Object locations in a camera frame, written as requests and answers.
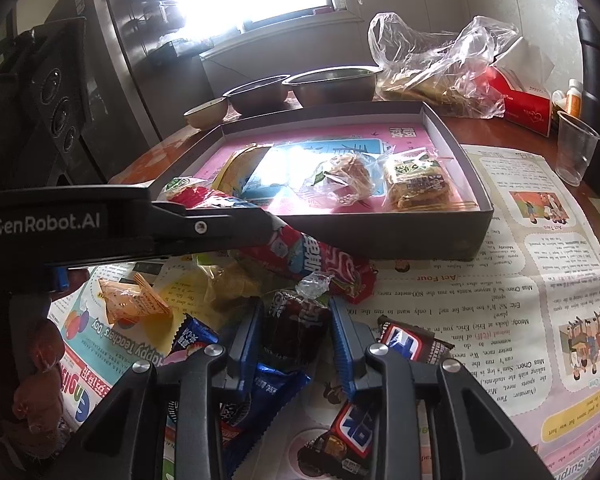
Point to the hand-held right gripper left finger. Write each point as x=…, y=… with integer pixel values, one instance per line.
x=247, y=350

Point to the clear plastic cup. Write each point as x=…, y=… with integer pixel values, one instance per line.
x=575, y=150

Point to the clear rice cracker packet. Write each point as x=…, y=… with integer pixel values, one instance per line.
x=417, y=185

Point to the large steel bowl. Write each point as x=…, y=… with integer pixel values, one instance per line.
x=330, y=90

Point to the clear plastic bag with food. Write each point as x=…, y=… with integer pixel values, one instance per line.
x=430, y=85

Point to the small steel bowl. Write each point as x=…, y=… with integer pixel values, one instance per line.
x=257, y=97

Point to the dark jelly snack packet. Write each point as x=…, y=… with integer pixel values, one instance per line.
x=295, y=325

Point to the printed newspaper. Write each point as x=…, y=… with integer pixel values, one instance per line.
x=505, y=285

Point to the white pill bottle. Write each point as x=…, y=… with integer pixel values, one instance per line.
x=558, y=100

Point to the dark grey refrigerator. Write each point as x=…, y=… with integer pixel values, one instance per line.
x=130, y=85

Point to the small ceramic bowl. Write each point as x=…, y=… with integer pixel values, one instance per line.
x=205, y=115

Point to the blue sandwich cookie packet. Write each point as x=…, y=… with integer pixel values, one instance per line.
x=265, y=400

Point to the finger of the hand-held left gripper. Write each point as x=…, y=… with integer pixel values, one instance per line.
x=205, y=225

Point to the orange cone snack packet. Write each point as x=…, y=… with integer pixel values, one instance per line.
x=130, y=302

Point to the grey shallow cardboard box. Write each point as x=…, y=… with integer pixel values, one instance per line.
x=430, y=240

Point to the clear nut cake packet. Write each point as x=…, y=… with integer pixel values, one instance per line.
x=350, y=172

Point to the red tissue box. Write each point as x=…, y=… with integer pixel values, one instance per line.
x=522, y=105

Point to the orange pill bottle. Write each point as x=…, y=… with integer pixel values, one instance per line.
x=575, y=102

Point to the long red snack packet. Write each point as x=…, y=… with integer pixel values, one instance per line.
x=325, y=265

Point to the long yellow snack packet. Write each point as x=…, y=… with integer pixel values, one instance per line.
x=242, y=167

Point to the person's left hand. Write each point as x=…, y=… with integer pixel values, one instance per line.
x=42, y=390

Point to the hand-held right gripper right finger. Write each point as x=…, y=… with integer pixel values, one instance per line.
x=342, y=355

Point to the round cookie packet green label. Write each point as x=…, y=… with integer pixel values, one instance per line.
x=177, y=186

